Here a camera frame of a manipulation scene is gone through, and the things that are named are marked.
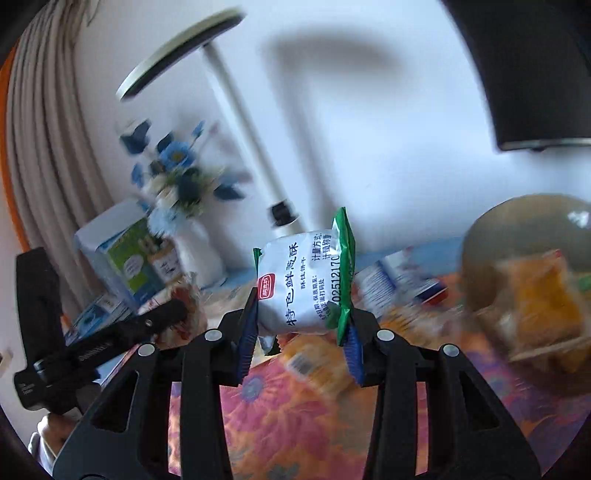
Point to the floral tablecloth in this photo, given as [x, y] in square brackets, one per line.
[286, 424]

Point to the green white book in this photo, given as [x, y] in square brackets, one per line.
[129, 263]

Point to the clear red snack packet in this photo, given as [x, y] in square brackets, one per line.
[187, 295]

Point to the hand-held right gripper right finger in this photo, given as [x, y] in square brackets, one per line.
[353, 355]

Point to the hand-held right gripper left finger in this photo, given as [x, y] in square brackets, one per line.
[247, 332]

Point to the paper pen holder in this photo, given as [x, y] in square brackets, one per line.
[166, 263]

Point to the black monitor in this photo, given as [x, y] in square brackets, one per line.
[531, 69]

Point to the yellow snack packet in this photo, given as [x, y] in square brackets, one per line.
[314, 364]

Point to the small blue white carton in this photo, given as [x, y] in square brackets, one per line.
[104, 314]

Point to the ribbed glass bowl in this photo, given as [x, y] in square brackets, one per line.
[485, 258]

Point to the toasted bread slice packet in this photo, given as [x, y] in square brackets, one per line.
[545, 309]

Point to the person's left hand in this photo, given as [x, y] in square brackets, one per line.
[51, 434]

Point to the beige curtain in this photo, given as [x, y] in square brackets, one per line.
[41, 138]

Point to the white desk lamp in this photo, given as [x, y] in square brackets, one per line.
[235, 101]

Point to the blue artificial flower bouquet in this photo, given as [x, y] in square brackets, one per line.
[175, 157]

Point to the blue white snack packet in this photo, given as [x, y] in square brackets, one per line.
[392, 277]

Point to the white green snack packet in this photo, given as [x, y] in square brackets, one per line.
[295, 281]

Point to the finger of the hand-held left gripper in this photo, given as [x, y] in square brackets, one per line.
[166, 314]

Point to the blue white cardboard box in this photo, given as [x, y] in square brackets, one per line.
[92, 235]

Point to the white vase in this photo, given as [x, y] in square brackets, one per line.
[198, 258]

